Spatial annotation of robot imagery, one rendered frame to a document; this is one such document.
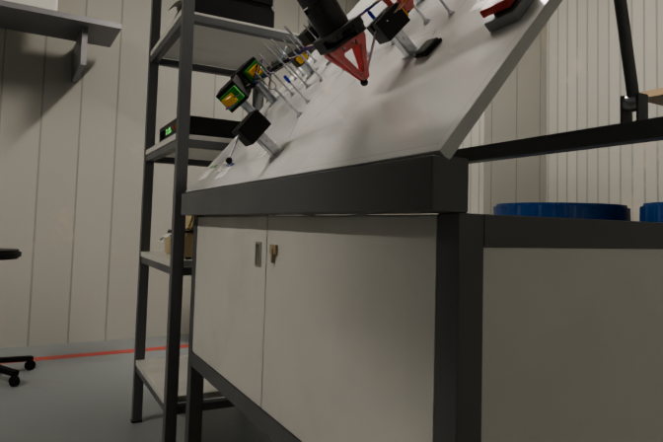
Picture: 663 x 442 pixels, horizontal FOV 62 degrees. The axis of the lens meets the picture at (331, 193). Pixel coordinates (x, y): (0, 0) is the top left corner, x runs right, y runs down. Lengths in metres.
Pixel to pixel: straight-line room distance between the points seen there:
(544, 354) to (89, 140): 3.44
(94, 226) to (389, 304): 3.24
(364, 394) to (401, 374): 0.10
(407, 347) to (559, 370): 0.20
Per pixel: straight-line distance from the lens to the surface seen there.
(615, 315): 0.89
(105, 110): 3.95
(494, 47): 0.80
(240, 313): 1.32
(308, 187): 0.90
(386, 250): 0.78
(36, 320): 3.91
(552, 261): 0.78
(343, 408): 0.91
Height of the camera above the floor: 0.78
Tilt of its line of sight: 3 degrees up
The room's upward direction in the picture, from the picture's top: 2 degrees clockwise
